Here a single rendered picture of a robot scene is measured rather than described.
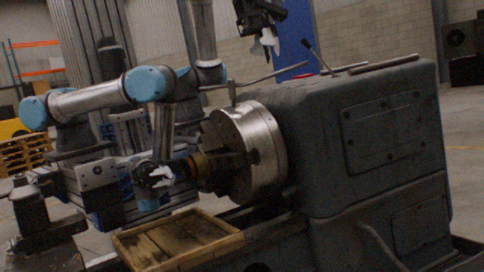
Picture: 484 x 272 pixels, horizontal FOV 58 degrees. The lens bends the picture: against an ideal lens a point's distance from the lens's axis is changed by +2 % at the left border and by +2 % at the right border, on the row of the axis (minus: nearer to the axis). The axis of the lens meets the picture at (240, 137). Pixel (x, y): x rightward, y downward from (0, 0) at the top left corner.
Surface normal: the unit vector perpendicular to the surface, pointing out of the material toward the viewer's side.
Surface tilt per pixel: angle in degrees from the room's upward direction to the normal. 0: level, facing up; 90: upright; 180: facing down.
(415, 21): 90
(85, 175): 90
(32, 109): 91
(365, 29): 90
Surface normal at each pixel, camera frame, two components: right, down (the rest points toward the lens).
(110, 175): 0.57, 0.03
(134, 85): -0.10, 0.18
